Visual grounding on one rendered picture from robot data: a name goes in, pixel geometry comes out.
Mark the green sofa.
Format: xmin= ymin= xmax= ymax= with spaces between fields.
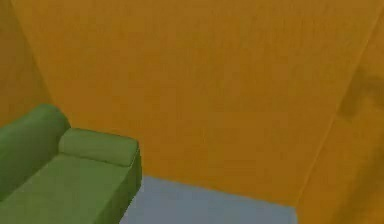
xmin=0 ymin=103 xmax=143 ymax=224

